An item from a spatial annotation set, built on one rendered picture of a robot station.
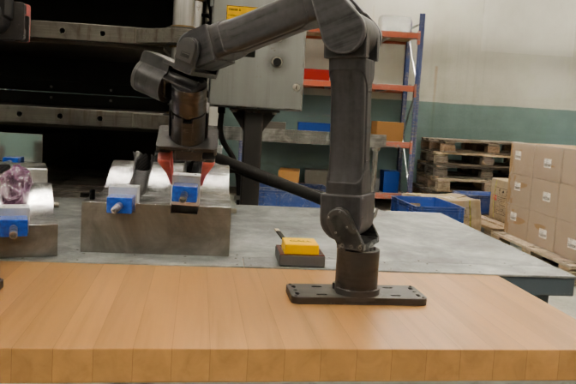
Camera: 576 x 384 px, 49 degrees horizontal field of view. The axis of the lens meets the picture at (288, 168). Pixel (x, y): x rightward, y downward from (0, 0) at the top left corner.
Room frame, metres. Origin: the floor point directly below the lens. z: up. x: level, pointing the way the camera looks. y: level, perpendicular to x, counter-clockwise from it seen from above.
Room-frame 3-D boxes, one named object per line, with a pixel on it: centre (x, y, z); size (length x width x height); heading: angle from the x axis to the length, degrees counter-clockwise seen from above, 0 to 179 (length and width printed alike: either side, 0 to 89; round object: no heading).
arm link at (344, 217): (0.90, -0.10, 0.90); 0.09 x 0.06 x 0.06; 156
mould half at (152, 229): (1.34, 0.26, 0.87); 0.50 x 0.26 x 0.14; 7
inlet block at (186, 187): (1.08, 0.18, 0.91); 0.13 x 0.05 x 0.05; 7
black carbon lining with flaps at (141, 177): (1.32, 0.26, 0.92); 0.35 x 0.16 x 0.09; 7
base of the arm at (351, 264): (0.90, -0.11, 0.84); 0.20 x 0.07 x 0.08; 98
